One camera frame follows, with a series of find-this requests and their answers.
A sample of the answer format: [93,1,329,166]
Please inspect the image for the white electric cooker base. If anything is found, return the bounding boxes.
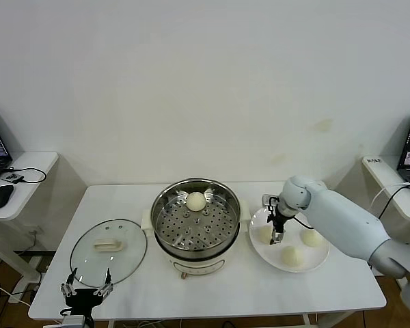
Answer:
[141,218,243,279]

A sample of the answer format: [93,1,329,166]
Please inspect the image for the black computer mouse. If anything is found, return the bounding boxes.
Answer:
[0,184,15,210]

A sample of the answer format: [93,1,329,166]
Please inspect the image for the white laptop cable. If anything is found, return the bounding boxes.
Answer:
[368,182,410,213]

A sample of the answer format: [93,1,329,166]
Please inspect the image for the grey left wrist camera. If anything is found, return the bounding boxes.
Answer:
[61,314,94,328]

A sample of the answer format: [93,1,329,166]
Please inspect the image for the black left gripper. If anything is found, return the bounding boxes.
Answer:
[60,267,115,317]

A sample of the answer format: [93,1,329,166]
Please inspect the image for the round glass pot lid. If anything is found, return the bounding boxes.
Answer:
[70,218,148,288]

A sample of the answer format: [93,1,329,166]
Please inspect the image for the white floor cable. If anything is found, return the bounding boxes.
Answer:
[0,279,31,310]

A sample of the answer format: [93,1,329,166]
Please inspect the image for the black power cable with adapter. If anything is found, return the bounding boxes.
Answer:
[377,185,410,220]

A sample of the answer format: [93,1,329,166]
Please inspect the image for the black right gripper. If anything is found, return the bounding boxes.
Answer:
[268,208,290,245]

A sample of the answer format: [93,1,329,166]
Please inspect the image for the white round plate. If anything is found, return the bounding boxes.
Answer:
[248,204,331,273]

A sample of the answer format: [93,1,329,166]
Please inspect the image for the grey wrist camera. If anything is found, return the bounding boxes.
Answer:
[61,314,94,328]
[262,193,282,208]

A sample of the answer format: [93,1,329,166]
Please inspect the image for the stainless steel steamer basket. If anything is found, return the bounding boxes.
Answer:
[141,176,251,253]

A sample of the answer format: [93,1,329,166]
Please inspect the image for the small black usb hub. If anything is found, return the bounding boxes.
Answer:
[1,173,25,186]

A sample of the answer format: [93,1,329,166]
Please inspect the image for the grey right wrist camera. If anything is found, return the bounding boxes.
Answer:
[262,193,282,208]

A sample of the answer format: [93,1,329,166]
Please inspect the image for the white steamed baozi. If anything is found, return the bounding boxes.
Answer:
[186,191,206,212]
[281,245,305,268]
[258,227,273,245]
[300,228,324,247]

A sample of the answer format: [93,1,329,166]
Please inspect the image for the white side table with mouse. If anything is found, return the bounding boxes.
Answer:
[0,151,88,305]

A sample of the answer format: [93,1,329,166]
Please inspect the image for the black laptop cable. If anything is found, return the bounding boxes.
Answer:
[1,166,47,186]

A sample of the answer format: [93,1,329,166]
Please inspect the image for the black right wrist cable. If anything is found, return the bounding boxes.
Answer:
[291,214,316,230]

